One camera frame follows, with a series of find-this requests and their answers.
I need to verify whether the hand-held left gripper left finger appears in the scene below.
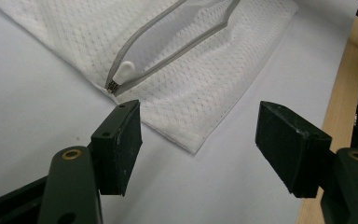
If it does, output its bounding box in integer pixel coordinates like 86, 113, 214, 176
90, 99, 144, 197

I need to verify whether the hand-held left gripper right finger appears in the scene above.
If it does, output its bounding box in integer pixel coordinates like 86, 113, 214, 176
255, 101, 333, 199

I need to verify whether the pale table mat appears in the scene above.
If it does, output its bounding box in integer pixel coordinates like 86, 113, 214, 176
0, 0, 358, 224

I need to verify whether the white mesh laundry bag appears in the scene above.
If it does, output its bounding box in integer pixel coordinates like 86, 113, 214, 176
0, 0, 299, 155

